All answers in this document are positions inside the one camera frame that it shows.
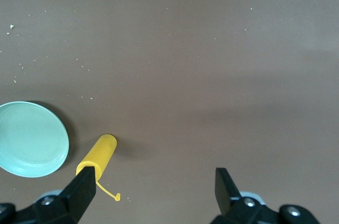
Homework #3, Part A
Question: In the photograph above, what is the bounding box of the mint green plate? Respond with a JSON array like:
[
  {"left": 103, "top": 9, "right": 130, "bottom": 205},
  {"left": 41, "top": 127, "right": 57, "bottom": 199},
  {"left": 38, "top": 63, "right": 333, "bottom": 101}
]
[{"left": 0, "top": 101, "right": 70, "bottom": 178}]

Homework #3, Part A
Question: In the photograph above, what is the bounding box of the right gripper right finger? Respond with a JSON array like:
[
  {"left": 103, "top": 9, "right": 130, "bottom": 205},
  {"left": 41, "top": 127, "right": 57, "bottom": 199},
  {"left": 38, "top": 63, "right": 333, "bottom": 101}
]
[{"left": 210, "top": 167, "right": 320, "bottom": 224}]

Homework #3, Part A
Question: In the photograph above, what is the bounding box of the yellow mustard squeeze bottle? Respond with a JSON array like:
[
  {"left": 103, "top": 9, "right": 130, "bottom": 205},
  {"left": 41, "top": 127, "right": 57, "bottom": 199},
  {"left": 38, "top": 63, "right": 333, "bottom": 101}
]
[{"left": 75, "top": 134, "right": 121, "bottom": 202}]

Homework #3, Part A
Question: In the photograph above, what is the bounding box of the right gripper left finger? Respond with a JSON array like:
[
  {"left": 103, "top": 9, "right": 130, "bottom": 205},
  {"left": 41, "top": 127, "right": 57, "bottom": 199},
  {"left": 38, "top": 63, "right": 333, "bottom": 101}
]
[{"left": 0, "top": 166, "right": 97, "bottom": 224}]

